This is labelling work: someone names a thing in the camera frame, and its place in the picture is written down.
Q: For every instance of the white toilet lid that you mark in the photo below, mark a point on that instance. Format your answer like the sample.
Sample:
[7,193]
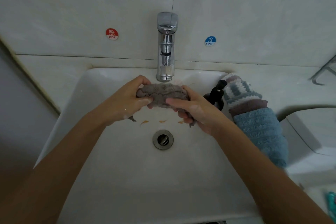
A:
[321,203]

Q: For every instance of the black pump soap bottle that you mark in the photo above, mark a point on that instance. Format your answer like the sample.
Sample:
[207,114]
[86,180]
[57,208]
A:
[216,95]

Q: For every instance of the grey yellow striped cloth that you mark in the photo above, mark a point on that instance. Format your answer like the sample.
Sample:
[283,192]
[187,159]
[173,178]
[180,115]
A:
[240,90]

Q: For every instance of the metal wall shelf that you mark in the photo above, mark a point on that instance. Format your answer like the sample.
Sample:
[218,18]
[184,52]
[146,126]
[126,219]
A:
[324,73]

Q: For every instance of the chrome faucet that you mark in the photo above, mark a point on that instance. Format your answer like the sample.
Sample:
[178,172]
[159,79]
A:
[167,45]

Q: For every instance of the person's right hand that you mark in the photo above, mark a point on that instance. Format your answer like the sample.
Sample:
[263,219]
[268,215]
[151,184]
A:
[202,111]

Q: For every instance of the blue stained cloth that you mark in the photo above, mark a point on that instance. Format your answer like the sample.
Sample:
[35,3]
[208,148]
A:
[262,134]

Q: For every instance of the white toilet tank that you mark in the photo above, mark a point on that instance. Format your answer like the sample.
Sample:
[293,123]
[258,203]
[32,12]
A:
[312,145]

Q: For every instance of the red round sticker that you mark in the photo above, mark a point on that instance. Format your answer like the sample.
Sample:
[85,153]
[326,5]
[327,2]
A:
[112,34]

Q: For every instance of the person's left hand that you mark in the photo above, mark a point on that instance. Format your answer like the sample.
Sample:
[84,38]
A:
[123,103]

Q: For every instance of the grey stained cloth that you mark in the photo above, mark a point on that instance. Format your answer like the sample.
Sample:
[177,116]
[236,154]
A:
[162,94]

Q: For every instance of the blue round sticker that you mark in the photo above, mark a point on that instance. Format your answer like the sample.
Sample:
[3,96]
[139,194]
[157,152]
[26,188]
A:
[210,40]

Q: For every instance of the teal tube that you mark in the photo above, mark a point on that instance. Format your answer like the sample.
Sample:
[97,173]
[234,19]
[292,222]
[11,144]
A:
[332,204]

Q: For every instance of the white ceramic sink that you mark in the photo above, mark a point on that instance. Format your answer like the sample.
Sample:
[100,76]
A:
[168,184]

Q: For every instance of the person's right forearm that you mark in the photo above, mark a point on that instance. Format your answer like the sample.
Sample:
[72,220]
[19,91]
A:
[273,182]

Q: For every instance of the metal sink drain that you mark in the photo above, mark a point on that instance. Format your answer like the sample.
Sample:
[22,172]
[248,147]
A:
[163,140]

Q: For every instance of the person's left forearm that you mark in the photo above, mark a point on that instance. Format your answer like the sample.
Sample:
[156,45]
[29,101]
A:
[47,176]

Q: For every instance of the pink white striped cloth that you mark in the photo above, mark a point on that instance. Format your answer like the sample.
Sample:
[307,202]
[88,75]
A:
[233,77]

